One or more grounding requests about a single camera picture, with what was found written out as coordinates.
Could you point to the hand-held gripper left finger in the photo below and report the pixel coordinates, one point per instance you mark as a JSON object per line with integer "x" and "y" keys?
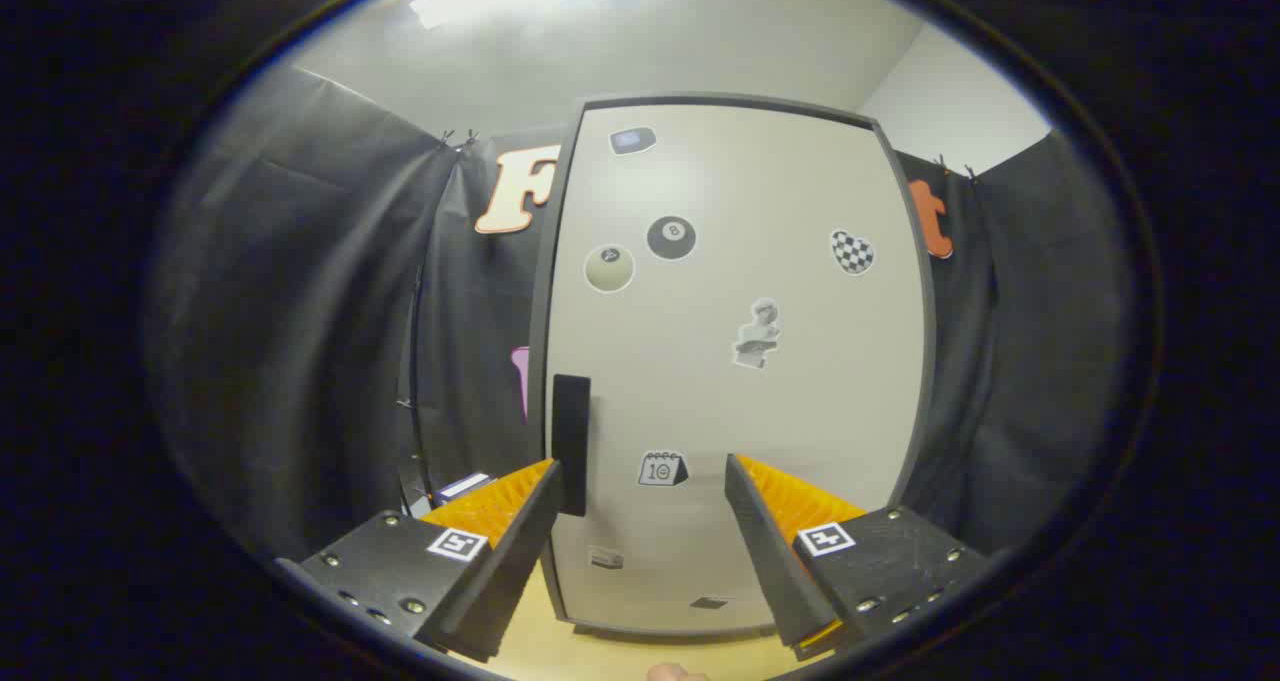
{"x": 520, "y": 551}

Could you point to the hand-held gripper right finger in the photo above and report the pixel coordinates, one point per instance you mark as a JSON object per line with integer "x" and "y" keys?
{"x": 770, "y": 561}

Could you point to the white cabinet door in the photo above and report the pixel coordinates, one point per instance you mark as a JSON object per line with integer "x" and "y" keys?
{"x": 800, "y": 411}

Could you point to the dark blue book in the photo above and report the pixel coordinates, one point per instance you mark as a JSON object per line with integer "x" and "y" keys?
{"x": 462, "y": 488}

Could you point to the dark grey cabinet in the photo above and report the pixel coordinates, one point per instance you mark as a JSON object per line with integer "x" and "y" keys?
{"x": 543, "y": 301}

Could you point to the black backdrop cloth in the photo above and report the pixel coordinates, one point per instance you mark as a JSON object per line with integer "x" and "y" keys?
{"x": 300, "y": 311}

